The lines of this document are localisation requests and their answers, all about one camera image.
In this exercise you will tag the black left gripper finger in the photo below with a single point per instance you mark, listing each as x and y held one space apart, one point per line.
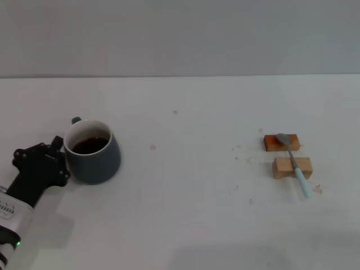
63 175
57 143

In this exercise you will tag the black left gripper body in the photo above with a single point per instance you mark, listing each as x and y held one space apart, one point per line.
31 174

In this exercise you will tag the dark grey ceramic cup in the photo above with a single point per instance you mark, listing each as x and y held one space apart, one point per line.
95 166

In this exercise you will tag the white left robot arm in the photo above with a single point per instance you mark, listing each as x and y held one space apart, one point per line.
12 222

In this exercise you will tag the stained brown wooden block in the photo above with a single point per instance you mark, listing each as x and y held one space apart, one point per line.
271 144

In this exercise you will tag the pale notched wooden block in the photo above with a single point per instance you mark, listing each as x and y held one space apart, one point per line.
282 166

